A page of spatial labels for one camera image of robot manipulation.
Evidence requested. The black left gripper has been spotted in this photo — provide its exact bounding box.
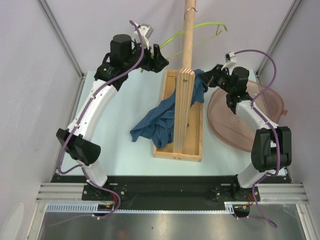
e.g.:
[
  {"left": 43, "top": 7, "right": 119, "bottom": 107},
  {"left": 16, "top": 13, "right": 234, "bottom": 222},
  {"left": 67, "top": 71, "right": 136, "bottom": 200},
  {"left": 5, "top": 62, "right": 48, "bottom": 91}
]
[{"left": 123, "top": 38, "right": 169, "bottom": 73}]

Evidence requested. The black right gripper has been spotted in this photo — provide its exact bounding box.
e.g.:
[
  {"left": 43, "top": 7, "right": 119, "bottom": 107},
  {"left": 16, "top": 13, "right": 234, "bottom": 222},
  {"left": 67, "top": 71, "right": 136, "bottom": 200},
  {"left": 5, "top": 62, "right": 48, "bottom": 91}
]
[{"left": 198, "top": 64, "right": 235, "bottom": 94}]

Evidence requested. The green hanger with metal hook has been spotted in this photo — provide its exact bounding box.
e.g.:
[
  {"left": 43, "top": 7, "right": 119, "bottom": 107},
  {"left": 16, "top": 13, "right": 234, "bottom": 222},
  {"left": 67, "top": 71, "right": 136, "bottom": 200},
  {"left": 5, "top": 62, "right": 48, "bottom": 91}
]
[{"left": 139, "top": 6, "right": 229, "bottom": 75}]

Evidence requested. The dark blue t shirt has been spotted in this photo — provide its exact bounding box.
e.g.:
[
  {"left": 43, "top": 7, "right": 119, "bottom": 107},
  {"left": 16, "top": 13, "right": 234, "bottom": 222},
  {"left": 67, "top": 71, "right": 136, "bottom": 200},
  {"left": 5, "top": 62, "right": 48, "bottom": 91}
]
[{"left": 130, "top": 69, "right": 208, "bottom": 149}]

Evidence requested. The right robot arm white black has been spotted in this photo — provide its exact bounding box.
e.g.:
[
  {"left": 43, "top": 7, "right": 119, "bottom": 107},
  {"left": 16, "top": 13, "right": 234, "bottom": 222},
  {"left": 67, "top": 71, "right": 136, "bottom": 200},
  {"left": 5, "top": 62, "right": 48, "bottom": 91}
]
[{"left": 198, "top": 64, "right": 292, "bottom": 201}]

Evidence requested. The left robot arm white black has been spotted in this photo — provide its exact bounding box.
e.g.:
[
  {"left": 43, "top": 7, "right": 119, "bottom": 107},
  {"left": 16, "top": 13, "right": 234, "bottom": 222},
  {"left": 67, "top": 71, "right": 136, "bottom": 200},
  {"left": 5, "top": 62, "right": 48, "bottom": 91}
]
[{"left": 56, "top": 31, "right": 169, "bottom": 200}]

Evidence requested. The pink translucent plastic bowl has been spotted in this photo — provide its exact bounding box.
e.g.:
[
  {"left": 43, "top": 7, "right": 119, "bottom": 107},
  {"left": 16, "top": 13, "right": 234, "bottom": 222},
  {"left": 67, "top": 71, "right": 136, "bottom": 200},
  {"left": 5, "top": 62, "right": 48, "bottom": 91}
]
[{"left": 207, "top": 88, "right": 287, "bottom": 153}]

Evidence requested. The wooden rack with tray base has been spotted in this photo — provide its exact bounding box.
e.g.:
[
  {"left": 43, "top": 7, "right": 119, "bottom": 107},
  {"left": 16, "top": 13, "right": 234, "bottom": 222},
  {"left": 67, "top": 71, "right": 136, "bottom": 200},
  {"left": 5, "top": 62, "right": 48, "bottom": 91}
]
[{"left": 153, "top": 0, "right": 203, "bottom": 162}]

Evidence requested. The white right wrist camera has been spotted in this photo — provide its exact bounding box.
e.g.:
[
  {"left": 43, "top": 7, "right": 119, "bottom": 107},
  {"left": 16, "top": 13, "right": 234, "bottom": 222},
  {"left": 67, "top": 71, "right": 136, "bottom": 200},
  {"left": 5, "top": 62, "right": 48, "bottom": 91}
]
[{"left": 221, "top": 52, "right": 237, "bottom": 70}]

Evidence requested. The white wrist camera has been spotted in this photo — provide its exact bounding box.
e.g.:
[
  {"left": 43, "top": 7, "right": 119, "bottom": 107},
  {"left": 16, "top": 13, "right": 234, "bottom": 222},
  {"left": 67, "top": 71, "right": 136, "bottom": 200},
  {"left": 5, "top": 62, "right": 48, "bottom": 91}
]
[
  {"left": 134, "top": 22, "right": 154, "bottom": 50},
  {"left": 221, "top": 52, "right": 237, "bottom": 70}
]

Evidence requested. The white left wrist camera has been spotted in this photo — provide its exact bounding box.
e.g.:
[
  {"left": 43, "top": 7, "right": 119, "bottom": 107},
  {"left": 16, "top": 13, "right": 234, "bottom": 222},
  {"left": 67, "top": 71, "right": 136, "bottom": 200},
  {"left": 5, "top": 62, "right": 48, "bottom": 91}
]
[{"left": 134, "top": 22, "right": 154, "bottom": 50}]

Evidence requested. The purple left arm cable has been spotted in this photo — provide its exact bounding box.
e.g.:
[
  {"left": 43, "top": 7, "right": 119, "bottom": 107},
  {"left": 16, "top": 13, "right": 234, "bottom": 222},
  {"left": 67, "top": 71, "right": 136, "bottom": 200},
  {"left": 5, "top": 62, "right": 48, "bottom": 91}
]
[{"left": 56, "top": 20, "right": 146, "bottom": 176}]

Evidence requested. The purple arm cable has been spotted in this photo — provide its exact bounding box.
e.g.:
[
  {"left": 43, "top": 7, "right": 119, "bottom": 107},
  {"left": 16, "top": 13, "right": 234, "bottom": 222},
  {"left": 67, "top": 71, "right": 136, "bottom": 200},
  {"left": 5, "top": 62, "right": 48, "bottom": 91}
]
[
  {"left": 234, "top": 49, "right": 285, "bottom": 228},
  {"left": 56, "top": 20, "right": 146, "bottom": 176}
]

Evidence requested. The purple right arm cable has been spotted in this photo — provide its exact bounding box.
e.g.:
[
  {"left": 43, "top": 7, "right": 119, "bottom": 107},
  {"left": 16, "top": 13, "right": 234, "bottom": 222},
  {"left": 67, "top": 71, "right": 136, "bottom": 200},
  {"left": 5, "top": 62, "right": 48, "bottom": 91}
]
[{"left": 234, "top": 49, "right": 285, "bottom": 228}]

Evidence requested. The right aluminium frame post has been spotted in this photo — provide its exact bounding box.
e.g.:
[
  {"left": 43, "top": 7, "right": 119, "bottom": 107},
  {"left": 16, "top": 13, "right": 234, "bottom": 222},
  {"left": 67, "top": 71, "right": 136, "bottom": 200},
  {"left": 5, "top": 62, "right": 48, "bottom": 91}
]
[{"left": 255, "top": 0, "right": 304, "bottom": 77}]

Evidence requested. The aluminium frame post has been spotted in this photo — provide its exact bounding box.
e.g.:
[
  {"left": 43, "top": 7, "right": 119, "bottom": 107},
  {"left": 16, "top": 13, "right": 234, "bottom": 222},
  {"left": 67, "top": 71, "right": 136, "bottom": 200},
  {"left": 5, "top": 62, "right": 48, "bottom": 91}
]
[
  {"left": 36, "top": 0, "right": 85, "bottom": 79},
  {"left": 255, "top": 0, "right": 304, "bottom": 77}
]

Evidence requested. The left aluminium frame post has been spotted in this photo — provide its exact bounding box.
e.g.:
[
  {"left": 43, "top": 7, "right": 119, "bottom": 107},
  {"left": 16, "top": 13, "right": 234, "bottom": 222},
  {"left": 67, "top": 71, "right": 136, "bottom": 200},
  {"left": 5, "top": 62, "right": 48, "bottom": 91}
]
[{"left": 36, "top": 0, "right": 85, "bottom": 79}]

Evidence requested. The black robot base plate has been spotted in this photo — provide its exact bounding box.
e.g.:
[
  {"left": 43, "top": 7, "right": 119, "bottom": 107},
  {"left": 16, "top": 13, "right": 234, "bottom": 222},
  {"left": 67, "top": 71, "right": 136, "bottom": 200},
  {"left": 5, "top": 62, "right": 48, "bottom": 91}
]
[{"left": 51, "top": 175, "right": 292, "bottom": 211}]

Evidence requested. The grey slotted cable duct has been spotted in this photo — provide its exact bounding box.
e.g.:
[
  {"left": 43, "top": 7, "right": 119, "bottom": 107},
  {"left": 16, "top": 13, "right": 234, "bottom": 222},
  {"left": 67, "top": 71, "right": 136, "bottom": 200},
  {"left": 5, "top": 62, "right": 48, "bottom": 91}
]
[{"left": 46, "top": 201, "right": 251, "bottom": 216}]

